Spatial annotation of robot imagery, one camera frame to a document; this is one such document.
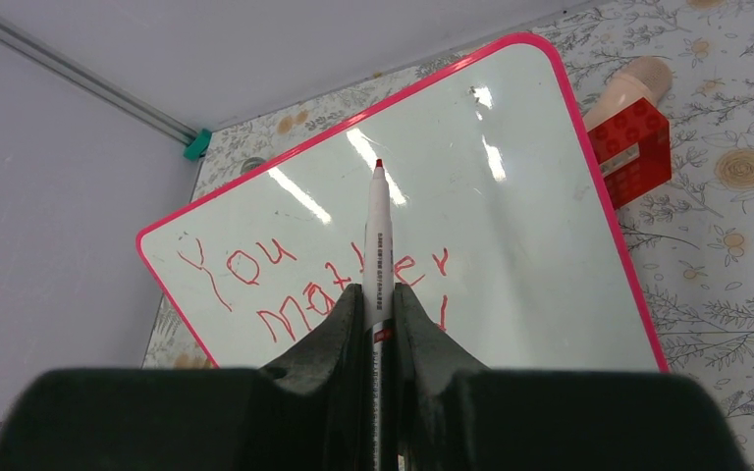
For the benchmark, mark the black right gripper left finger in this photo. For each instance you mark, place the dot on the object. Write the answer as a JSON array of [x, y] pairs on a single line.
[[297, 412]]

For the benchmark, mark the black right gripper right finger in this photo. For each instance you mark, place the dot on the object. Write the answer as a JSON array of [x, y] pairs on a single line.
[[459, 414]]

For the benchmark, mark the red capped marker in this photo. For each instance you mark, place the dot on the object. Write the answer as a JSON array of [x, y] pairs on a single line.
[[379, 441]]

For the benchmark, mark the pink framed whiteboard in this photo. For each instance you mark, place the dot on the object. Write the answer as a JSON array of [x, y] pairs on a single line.
[[503, 226]]

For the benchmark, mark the teal corner clamp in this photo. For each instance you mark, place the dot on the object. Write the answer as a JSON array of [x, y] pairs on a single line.
[[197, 148]]

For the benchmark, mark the red rectangular block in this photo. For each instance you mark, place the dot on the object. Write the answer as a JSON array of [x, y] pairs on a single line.
[[633, 151]]

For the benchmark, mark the beige pink microphone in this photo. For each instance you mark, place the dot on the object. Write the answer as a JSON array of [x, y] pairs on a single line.
[[645, 77]]

